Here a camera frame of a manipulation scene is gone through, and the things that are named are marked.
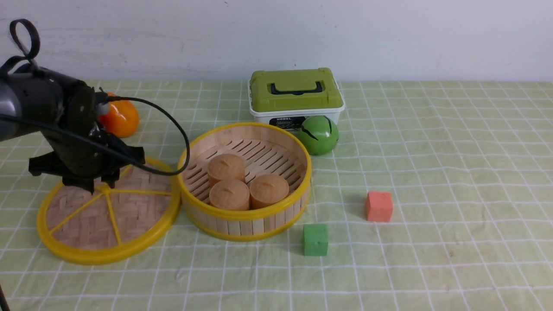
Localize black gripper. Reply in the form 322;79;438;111
29;86;146;194

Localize yellow rimmed bamboo steamer lid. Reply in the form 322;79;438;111
36;165;181;266

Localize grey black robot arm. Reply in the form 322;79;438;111
1;64;146;192

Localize bamboo steamer basket yellow rims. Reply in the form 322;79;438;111
178;122;312;242

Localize orange yellow toy pear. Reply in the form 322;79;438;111
95;91;140;139

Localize brown steamed bun back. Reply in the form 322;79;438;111
207;153;245;187

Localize brown steamed bun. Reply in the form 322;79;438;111
207;153;245;187
209;179;250;211
249;175;289;210

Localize brown steamed bun front left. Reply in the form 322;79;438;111
209;179;250;211

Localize brown steamed bun front right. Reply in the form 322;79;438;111
249;175;289;210

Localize green lidded white storage box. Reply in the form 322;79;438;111
248;67;346;130

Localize green foam cube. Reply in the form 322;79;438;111
303;224;328;257

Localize green round toy melon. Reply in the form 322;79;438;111
297;115;339;156

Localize red foam cube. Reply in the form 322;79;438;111
365;191;394;222

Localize green checked tablecloth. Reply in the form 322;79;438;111
0;82;553;311

